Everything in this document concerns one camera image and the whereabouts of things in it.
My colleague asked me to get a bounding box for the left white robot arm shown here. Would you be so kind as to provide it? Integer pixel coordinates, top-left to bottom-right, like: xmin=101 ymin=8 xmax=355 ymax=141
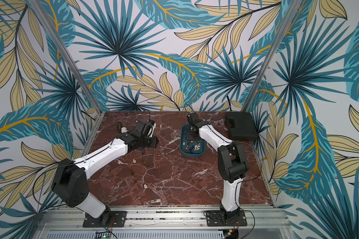
xmin=51 ymin=120 xmax=158 ymax=225

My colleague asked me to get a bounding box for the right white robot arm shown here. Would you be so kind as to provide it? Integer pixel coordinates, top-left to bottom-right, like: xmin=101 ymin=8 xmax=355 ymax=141
xmin=187 ymin=112 xmax=249 ymax=218

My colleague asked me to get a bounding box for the black plastic tool case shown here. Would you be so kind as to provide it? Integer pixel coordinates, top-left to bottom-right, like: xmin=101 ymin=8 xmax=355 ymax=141
xmin=225 ymin=112 xmax=258 ymax=141

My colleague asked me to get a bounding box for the aluminium frame rail front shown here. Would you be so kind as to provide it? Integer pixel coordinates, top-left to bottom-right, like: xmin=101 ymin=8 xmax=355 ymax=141
xmin=33 ymin=205 xmax=296 ymax=239

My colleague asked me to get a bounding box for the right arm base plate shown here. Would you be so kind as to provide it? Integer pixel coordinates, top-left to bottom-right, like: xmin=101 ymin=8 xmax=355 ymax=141
xmin=203 ymin=210 xmax=247 ymax=227

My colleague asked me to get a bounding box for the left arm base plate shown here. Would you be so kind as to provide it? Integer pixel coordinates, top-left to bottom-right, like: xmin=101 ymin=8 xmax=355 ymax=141
xmin=83 ymin=210 xmax=127 ymax=228

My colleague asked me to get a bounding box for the teal plastic storage box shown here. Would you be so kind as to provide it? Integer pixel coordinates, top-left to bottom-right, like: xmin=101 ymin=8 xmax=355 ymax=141
xmin=180 ymin=124 xmax=206 ymax=158

